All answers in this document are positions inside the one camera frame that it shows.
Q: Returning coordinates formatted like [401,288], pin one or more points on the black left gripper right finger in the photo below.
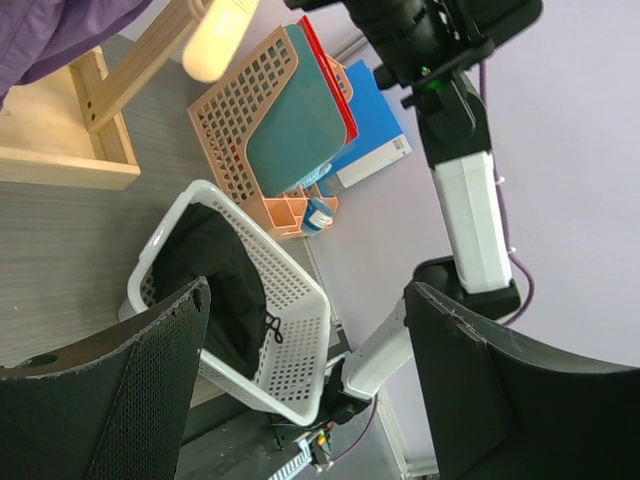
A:
[530,400]

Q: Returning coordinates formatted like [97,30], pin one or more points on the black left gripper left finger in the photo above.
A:
[110,406]

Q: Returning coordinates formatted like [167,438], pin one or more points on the black trousers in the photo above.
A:
[204,244]

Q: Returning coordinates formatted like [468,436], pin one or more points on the beige wooden hanger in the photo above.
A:
[220,26]

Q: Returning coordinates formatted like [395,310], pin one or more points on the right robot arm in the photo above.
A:
[429,47]

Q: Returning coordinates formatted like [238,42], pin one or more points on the white plastic mesh basket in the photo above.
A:
[290,377]

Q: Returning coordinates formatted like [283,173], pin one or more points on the blue tape roll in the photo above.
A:
[318,215]

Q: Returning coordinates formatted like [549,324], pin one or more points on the wooden clothes rack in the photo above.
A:
[67,128]

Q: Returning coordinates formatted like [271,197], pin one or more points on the blue binder folder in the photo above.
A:
[380,142]

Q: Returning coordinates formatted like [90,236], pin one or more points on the peach plastic file organizer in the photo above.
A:
[226,116]

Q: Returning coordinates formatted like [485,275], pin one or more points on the red folder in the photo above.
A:
[336,78]

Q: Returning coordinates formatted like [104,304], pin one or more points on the purple garment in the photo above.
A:
[39,37]

